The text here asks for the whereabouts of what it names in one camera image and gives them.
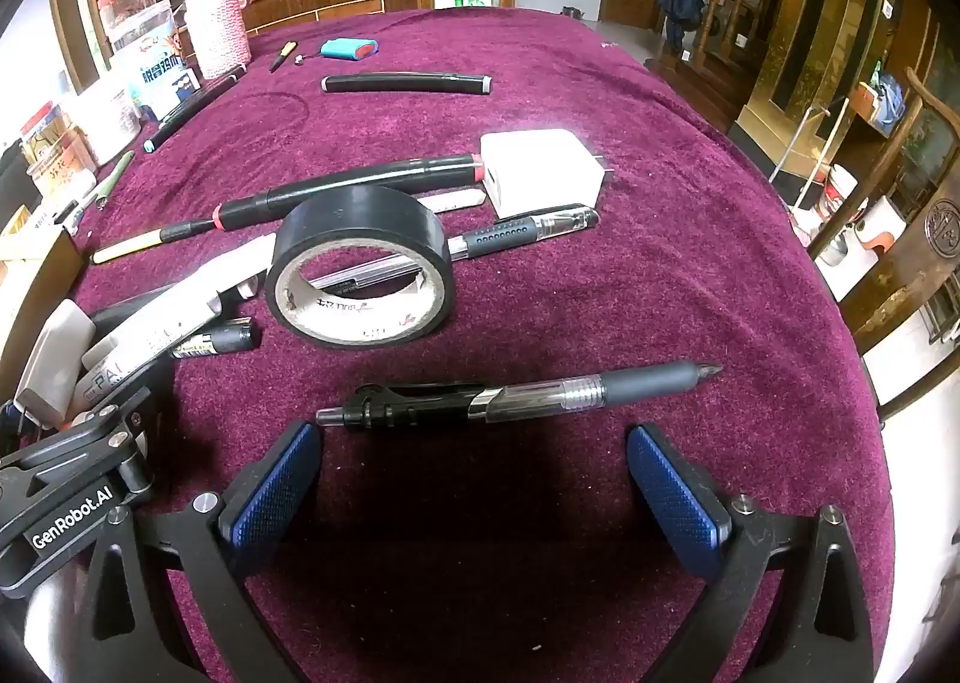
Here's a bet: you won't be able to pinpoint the pink woven thermos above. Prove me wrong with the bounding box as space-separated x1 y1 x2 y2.
184 0 253 82

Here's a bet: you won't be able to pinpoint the black marker teal cap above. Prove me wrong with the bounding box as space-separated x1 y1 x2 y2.
144 72 245 154

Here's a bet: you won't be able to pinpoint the yellow-handled black-tip pen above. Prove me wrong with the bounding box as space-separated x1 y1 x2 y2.
91 218 220 266

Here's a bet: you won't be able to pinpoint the green pen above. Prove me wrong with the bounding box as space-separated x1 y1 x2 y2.
93 151 137 212

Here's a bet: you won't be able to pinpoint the yellow printed carton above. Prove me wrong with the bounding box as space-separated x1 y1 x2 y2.
19 102 99 194

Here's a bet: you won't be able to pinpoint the black marker grey ends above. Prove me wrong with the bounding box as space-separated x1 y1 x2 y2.
321 73 493 97

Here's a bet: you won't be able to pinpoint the large white charger adapter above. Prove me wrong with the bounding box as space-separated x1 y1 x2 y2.
478 128 617 221

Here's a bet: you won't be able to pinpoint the white paint marker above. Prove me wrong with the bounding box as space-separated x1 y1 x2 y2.
75 249 265 405

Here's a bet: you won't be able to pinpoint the cardboard box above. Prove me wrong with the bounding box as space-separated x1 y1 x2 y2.
0 203 89 399

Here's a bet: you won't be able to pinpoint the clear jar printed label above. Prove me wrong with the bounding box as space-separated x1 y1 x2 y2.
111 4 185 101

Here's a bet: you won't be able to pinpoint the capped black gel pen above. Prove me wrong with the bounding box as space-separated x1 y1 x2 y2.
309 203 601 294

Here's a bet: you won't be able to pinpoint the small white charger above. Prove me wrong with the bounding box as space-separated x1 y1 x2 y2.
15 299 98 429

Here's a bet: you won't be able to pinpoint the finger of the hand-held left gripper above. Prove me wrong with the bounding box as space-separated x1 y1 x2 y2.
0 385 155 497

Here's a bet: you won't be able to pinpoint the black marker red bands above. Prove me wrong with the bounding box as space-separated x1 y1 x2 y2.
212 154 485 232

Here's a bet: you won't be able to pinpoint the wooden chair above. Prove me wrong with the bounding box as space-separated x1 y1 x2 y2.
808 67 960 423

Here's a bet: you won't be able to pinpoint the wooden stair railing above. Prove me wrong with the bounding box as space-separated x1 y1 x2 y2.
645 0 793 79

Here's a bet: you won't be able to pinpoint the blue lighter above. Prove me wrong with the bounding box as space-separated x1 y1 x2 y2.
321 37 379 61

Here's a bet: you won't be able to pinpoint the white blue printed box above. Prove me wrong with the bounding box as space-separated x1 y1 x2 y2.
139 57 204 122

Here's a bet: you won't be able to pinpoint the clear jar red lid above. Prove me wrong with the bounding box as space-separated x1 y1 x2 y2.
97 0 160 52

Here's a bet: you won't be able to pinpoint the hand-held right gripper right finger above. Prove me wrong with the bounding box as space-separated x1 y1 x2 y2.
625 423 875 683

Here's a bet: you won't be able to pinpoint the small black battery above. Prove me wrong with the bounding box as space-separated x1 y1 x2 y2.
171 319 260 359

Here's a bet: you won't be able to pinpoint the white plastic tub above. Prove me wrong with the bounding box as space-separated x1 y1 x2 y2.
86 79 144 164

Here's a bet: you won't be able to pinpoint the retractable black gel pen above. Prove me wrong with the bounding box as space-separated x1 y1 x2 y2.
315 360 725 431

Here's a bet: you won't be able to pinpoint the plain white pen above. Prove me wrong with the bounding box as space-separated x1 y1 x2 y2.
420 186 487 215

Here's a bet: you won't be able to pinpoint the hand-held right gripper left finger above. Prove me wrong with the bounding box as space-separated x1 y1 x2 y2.
75 419 325 683

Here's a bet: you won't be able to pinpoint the dark jacket on post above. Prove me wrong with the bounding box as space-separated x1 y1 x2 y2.
658 0 707 56

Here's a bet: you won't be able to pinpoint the black electrical tape roll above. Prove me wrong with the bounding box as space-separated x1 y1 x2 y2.
265 186 456 348

